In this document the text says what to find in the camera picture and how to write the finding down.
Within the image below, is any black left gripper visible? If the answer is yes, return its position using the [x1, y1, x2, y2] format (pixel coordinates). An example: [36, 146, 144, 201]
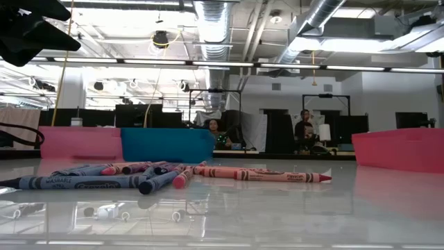
[0, 0, 82, 67]

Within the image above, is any white paper roll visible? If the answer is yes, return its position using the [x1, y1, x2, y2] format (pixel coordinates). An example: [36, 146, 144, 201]
[318, 123, 332, 142]

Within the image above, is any black rig frame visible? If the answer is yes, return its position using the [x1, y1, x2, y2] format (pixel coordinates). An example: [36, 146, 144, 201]
[302, 92, 351, 117]
[188, 88, 243, 129]

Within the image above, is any beige curtain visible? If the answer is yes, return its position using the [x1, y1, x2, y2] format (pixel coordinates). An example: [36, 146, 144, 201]
[0, 106, 42, 151]

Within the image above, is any black partition panel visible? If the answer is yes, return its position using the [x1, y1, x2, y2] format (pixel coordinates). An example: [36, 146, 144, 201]
[38, 108, 117, 128]

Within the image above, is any person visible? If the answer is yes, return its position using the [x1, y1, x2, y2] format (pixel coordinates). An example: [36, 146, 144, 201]
[293, 108, 319, 154]
[207, 118, 232, 151]

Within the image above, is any black cabinet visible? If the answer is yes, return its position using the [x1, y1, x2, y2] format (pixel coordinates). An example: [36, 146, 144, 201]
[331, 114, 370, 145]

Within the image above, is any yellow hanging cable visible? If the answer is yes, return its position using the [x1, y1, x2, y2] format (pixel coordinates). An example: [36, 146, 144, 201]
[51, 0, 76, 128]

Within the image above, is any purple crayon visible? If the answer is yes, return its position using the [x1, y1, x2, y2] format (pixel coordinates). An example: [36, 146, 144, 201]
[121, 160, 157, 174]
[153, 162, 183, 176]

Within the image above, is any blue plastic bin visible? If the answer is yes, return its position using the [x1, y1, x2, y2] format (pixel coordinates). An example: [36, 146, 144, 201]
[120, 127, 216, 164]

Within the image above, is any white cloth sheet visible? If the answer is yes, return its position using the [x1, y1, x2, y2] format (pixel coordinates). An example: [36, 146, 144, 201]
[241, 111, 268, 152]

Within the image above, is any black ceiling cable reel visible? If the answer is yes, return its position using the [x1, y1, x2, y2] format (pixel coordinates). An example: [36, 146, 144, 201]
[151, 30, 170, 49]

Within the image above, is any large pink plastic bin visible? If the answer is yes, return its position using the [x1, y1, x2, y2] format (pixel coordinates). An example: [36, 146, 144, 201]
[37, 126, 123, 160]

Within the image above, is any black cable loop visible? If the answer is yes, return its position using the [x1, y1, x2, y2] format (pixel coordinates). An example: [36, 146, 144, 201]
[0, 122, 46, 147]

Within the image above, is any long ceiling light strip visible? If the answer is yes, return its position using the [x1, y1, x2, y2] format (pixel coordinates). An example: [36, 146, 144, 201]
[0, 55, 444, 74]

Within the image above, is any silver diagonal duct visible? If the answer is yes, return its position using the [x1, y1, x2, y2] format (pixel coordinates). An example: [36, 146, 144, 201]
[275, 0, 348, 65]

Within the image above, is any small red plastic bin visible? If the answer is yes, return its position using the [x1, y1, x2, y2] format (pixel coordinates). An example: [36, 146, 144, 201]
[351, 127, 444, 174]

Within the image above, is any silver ventilation duct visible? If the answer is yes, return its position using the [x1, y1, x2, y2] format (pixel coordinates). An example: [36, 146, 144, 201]
[193, 0, 232, 110]

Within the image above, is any black chair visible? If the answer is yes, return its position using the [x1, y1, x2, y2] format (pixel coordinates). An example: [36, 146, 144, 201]
[0, 133, 15, 149]

